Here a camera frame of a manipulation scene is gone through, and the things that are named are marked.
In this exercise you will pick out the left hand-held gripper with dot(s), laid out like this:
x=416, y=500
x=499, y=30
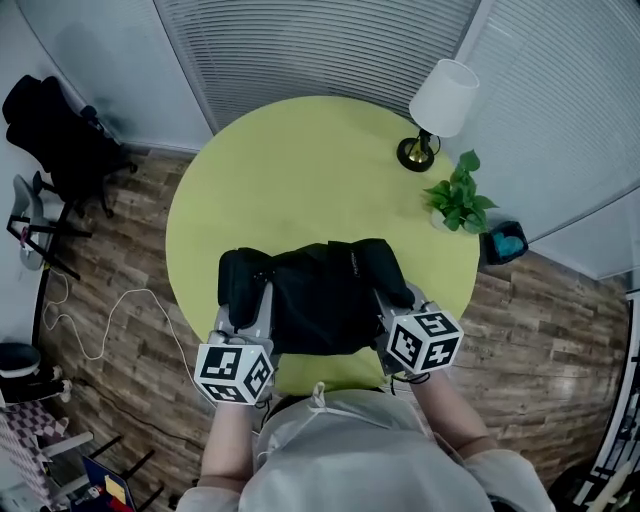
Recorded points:
x=232, y=370

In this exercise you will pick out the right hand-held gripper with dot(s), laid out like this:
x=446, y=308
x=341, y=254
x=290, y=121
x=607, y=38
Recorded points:
x=425, y=345

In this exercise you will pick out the black garment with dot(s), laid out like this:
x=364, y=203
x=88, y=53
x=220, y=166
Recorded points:
x=315, y=295

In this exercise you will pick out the person's left forearm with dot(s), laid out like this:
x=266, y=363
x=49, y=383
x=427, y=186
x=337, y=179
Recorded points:
x=227, y=440

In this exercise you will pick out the person's right forearm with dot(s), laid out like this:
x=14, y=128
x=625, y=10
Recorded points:
x=455, y=410

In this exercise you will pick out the green potted plant white pot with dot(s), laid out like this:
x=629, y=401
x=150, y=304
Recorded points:
x=460, y=200

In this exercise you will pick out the black trash bin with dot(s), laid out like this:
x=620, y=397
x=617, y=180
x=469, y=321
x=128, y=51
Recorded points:
x=506, y=244

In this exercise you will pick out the person's white top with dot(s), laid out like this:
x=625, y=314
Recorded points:
x=360, y=450

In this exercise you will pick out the round table yellow-green cloth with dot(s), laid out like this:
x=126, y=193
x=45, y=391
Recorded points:
x=310, y=175

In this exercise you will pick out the table lamp white shade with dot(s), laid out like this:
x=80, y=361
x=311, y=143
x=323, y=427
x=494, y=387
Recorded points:
x=442, y=97

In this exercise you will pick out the blue chair with papers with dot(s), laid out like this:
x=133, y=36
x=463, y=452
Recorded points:
x=107, y=487

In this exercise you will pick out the grey round stool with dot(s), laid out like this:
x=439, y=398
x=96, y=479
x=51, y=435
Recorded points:
x=17, y=357

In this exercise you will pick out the white metal shelf rack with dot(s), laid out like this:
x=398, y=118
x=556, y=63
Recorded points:
x=622, y=400

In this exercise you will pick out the checkered cloth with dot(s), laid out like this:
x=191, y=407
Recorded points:
x=22, y=440

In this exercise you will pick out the black office chair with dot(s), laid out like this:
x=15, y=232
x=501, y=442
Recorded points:
x=55, y=135

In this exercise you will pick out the beige wooden board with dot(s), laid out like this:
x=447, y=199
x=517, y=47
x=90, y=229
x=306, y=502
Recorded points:
x=612, y=487

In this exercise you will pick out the grey folding chair black frame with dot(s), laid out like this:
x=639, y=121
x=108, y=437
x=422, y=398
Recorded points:
x=35, y=220

